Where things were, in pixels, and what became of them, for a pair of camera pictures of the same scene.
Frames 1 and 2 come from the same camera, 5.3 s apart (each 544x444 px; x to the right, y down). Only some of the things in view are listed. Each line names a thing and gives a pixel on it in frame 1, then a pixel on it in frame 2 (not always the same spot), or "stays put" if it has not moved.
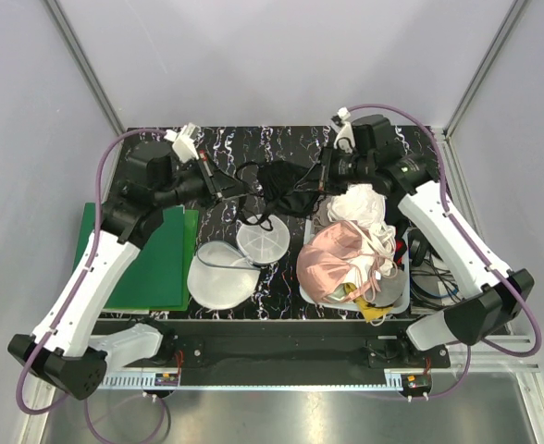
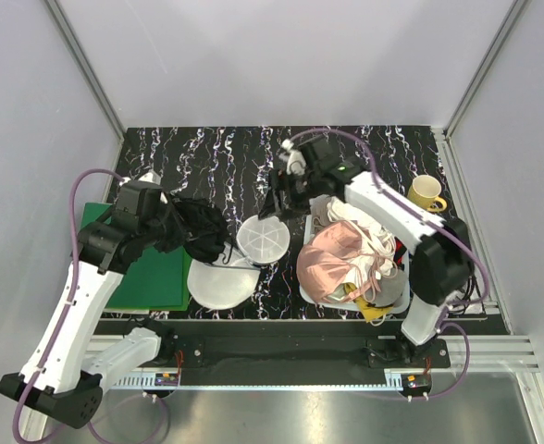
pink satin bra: x=324 y=268 stays put
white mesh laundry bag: x=222 y=276 stays put
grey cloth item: x=391 y=289 stays put
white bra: x=363 y=204 stays put
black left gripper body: x=196 y=183 -> x=159 y=226
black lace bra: x=277 y=187 -> x=200 y=226
